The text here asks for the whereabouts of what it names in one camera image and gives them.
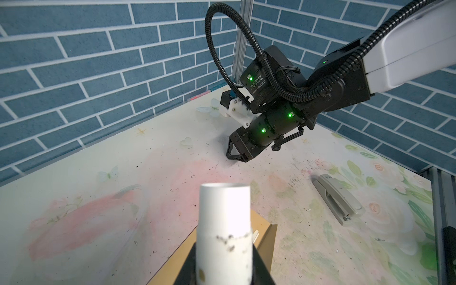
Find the white glue stick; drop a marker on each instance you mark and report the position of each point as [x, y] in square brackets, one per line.
[224, 211]

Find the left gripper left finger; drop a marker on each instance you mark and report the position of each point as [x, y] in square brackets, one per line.
[187, 275]

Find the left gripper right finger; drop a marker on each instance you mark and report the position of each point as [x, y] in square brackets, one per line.
[260, 274]

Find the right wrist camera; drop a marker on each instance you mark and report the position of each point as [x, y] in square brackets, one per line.
[233, 107]

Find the aluminium rail frame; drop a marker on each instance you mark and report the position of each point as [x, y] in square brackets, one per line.
[443, 187]

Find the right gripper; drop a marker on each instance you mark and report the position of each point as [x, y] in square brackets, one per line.
[241, 148]

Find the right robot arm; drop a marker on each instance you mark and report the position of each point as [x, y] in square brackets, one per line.
[274, 102]

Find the yellow envelope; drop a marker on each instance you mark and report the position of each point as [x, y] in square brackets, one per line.
[222, 261]

